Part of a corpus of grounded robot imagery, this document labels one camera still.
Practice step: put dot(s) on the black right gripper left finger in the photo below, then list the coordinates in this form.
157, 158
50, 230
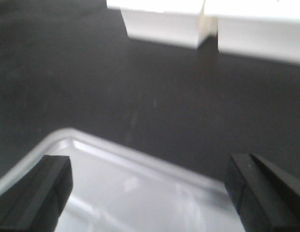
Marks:
37, 200

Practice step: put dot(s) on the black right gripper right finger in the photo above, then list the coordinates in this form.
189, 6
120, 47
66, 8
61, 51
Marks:
266, 198

